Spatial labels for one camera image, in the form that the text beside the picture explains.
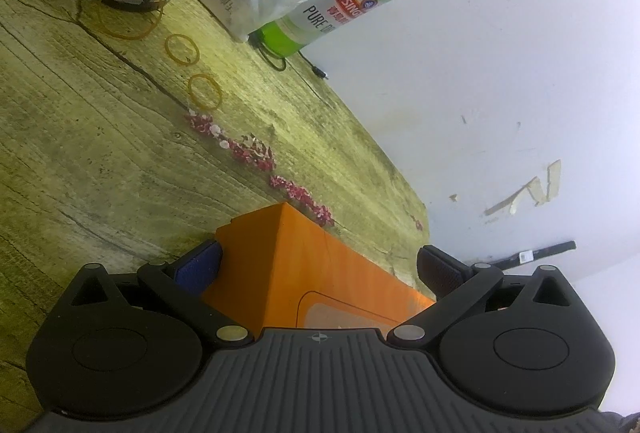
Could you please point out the orange illustrated box lid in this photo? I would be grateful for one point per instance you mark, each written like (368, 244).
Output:
(280, 263)

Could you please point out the peeling wall tape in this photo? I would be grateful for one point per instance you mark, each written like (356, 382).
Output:
(552, 178)

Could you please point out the small rubber band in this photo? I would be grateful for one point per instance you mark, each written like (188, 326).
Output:
(166, 48)
(189, 90)

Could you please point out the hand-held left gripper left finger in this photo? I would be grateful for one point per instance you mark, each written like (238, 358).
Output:
(200, 268)

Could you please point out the large rubber band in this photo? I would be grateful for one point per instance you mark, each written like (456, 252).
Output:
(125, 36)

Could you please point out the black pole with label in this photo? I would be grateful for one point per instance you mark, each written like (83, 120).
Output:
(550, 249)

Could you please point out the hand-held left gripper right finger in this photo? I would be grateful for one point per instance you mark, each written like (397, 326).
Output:
(440, 270)

